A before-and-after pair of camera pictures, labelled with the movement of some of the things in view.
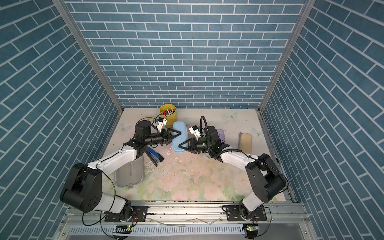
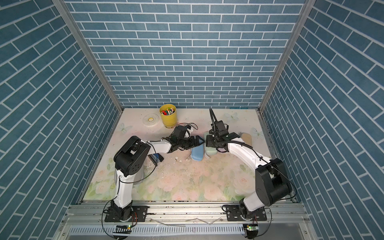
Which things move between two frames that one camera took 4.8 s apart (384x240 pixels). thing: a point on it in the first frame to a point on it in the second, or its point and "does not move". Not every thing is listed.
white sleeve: x=180 y=126 to x=197 y=152
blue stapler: x=154 y=156 does not move
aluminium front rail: x=197 y=213 does not move
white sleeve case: x=245 y=143 does not move
